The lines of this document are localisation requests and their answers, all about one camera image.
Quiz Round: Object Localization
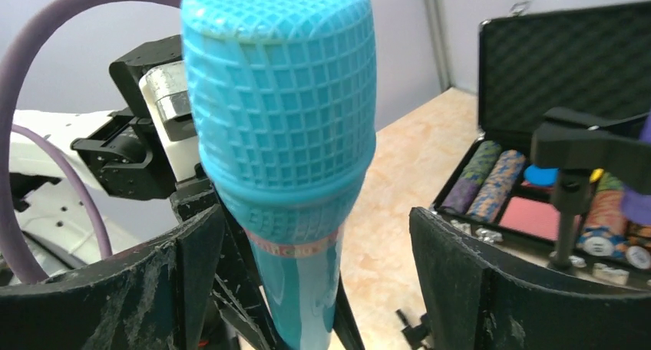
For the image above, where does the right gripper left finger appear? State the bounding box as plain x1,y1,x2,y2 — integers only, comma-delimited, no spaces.
1,206,225,349

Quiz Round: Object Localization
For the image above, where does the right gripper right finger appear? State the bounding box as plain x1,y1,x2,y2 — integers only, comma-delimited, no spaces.
409,207,650,349

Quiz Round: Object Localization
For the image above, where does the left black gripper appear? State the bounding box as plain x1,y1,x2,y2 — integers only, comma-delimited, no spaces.
71,35,210,200

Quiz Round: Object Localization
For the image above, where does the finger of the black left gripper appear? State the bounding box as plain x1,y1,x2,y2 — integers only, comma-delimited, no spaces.
170,177,365,350

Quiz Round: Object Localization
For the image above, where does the light blue microphone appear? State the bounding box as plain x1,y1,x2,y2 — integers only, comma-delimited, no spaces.
181,0,377,349

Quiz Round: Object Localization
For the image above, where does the black round base mic stand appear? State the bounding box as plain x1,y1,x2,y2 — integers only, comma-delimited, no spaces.
530,107,650,270

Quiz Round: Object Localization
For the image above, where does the black tripod mic stand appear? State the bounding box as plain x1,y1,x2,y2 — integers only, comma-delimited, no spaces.
395,309,433,350

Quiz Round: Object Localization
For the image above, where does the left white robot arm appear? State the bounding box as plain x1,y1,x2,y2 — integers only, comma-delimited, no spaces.
1,36,289,349

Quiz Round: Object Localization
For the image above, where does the green blue chip row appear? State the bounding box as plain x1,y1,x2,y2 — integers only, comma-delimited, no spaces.
441,140,502,213

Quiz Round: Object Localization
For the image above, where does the red card deck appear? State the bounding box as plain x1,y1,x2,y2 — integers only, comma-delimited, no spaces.
498,196,560,241

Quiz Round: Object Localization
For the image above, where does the blue orange chip row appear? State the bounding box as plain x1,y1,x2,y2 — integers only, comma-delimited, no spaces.
466,150,526,223

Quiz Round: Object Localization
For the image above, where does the blue dealer button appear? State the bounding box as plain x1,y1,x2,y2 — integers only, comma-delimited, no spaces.
524,164,558,187

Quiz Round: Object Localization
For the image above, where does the green red chip row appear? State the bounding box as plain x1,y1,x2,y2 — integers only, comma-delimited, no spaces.
577,172,627,259

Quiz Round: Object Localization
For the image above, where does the orange black chip row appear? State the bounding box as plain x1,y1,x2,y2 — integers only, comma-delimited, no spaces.
625,222,650,270

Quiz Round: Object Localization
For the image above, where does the yellow big blind button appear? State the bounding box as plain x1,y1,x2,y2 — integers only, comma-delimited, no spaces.
590,169,604,183

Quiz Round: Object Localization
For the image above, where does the black poker chip case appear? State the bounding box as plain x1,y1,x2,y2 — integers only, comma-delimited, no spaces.
431,2,650,290

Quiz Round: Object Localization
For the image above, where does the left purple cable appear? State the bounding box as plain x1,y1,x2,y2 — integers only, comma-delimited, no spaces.
0,0,185,286

